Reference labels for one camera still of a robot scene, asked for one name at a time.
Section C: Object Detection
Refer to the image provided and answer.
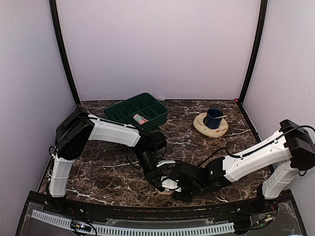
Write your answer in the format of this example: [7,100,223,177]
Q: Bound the beige sock with olive toe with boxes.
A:
[157,190,174,196]

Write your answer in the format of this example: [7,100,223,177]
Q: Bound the white slotted cable duct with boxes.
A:
[31,209,235,236]

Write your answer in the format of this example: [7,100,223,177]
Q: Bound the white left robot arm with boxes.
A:
[48,107,179,214]

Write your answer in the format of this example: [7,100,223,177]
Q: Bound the green compartment tray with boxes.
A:
[103,92,168,131]

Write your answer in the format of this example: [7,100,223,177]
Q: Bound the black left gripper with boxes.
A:
[134,149,164,192]

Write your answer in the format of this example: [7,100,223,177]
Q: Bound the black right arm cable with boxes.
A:
[199,125,315,177]

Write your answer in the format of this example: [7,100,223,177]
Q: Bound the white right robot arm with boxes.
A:
[161,119,315,213]

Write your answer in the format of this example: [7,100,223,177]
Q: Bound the black left frame post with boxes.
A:
[49,0,81,106]

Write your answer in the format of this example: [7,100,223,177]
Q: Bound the black right frame post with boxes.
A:
[237,0,268,107]

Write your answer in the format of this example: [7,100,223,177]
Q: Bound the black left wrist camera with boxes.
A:
[150,131,167,150]

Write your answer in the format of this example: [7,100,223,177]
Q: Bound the blue mug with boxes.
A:
[206,108,223,129]

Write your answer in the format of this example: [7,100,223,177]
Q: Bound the black frame post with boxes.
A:
[237,0,268,107]
[49,0,81,106]

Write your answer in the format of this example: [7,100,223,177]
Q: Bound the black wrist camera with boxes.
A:
[150,131,167,150]
[169,162,198,184]

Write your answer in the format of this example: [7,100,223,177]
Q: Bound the black front rail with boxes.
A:
[64,199,271,219]

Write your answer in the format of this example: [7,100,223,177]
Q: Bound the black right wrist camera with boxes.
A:
[169,162,198,184]

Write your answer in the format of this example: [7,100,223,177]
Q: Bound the pink patterned sock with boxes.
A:
[133,114,148,125]

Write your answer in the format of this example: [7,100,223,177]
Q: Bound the cream saucer plate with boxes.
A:
[193,113,229,138]

